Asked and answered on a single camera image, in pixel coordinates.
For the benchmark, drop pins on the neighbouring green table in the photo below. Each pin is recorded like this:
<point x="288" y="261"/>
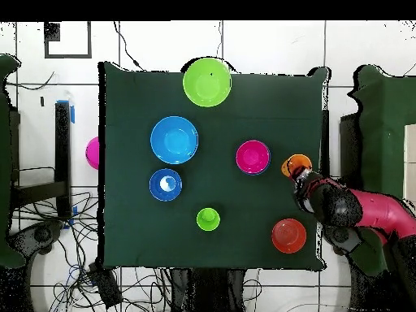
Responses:
<point x="5" y="162"/>
<point x="383" y="146"/>

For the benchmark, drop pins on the black square frame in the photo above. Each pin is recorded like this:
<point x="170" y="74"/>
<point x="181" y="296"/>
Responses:
<point x="89" y="39"/>

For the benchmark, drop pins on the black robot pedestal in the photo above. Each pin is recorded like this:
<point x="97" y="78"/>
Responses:
<point x="208" y="292"/>

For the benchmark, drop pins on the small dark blue bowl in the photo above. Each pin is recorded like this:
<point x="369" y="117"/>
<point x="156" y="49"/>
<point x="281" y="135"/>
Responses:
<point x="165" y="185"/>

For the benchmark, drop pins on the black pedestal leg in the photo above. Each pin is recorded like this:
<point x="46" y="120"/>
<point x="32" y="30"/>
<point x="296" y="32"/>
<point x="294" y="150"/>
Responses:
<point x="35" y="235"/>
<point x="341" y="239"/>

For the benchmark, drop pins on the dark green table cloth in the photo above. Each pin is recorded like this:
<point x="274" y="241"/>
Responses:
<point x="136" y="97"/>

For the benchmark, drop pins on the large green bowl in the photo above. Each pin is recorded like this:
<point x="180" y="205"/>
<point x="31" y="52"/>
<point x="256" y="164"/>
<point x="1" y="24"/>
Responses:
<point x="207" y="83"/>

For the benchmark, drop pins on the white box stack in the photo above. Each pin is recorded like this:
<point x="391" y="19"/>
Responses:
<point x="411" y="162"/>

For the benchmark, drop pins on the magenta bowl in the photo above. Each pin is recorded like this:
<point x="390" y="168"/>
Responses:
<point x="93" y="152"/>

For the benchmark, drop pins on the orange bowl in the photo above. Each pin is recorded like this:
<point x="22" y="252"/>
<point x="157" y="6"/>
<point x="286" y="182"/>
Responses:
<point x="289" y="235"/>

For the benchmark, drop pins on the black metal stand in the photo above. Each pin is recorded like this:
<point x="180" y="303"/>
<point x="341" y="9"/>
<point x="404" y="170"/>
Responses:
<point x="62" y="146"/>

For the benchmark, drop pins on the small pink bowl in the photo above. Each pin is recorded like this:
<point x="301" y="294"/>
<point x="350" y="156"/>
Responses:
<point x="253" y="157"/>

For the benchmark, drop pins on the green cup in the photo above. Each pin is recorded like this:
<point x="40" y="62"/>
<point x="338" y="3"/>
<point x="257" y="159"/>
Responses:
<point x="208" y="219"/>

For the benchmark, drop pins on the orange cup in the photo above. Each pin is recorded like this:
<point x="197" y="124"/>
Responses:
<point x="294" y="162"/>

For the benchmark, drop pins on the black power strip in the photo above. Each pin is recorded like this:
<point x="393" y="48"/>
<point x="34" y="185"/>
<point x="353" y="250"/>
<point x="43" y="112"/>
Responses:
<point x="105" y="286"/>

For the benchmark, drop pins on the large light blue bowl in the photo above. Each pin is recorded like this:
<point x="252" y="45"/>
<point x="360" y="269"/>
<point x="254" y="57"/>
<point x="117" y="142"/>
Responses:
<point x="174" y="140"/>

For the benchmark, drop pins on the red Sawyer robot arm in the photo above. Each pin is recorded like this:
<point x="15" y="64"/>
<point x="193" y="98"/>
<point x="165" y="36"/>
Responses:
<point x="383" y="211"/>

